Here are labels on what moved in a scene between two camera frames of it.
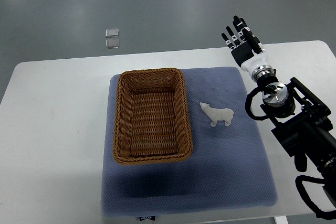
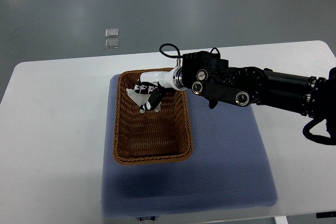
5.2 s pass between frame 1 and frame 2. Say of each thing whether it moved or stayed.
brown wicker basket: stayed
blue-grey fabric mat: stayed
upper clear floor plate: stayed
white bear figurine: moved
